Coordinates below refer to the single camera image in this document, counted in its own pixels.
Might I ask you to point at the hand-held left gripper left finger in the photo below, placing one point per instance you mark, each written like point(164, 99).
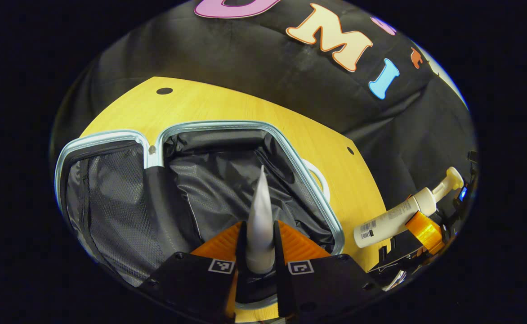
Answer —
point(241, 252)

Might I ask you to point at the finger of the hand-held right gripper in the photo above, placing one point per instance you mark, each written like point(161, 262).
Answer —
point(403, 249)
point(425, 231)

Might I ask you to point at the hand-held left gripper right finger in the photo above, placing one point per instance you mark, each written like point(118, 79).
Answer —
point(278, 247)

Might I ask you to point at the white squeeze tube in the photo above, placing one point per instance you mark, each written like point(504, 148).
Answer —
point(260, 225)

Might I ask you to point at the white pump bottle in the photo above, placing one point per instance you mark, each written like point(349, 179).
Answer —
point(389, 222)

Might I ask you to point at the light blue suitcase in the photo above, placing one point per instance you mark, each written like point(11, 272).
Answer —
point(218, 180)

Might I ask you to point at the black backdrop cloth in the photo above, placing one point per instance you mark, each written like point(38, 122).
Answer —
point(245, 58)

